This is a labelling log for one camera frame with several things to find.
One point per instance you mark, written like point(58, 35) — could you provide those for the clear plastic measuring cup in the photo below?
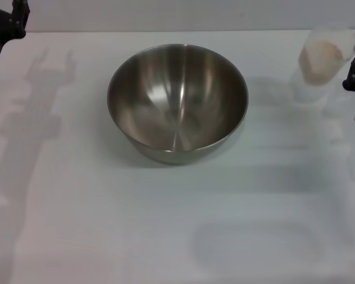
point(343, 41)

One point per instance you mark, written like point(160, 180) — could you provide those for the stainless steel mixing bowl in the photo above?
point(177, 103)

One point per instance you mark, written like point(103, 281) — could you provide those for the white rice grains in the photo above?
point(321, 62)

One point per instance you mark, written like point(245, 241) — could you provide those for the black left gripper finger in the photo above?
point(20, 16)

